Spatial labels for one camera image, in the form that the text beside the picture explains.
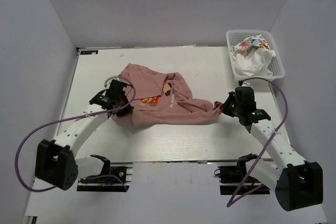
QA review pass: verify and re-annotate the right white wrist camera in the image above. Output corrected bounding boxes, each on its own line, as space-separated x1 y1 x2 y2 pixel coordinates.
238 80 253 88

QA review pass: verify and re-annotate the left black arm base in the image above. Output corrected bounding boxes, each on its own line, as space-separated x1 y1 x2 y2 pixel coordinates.
77 163 133 193

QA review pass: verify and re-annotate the pink t shirt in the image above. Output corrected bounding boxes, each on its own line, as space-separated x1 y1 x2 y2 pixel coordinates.
119 63 222 127

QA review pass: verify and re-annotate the white t shirt black print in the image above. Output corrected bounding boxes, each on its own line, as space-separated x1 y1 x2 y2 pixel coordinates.
231 48 276 77

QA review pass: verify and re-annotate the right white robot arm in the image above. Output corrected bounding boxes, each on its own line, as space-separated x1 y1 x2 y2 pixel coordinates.
221 85 323 211

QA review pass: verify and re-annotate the blue label sticker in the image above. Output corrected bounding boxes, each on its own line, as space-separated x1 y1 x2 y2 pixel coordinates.
80 50 99 55

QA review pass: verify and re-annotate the white plastic basket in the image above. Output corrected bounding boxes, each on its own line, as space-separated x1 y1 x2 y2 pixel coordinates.
226 30 285 81

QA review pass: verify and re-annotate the white colourful print t shirt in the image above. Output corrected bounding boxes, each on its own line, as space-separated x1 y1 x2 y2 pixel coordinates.
230 35 272 54

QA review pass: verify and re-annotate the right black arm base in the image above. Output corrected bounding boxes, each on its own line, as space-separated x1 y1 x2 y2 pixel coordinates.
214 165 271 196

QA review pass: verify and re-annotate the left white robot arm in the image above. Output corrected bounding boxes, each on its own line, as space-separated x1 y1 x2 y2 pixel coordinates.
35 79 134 190

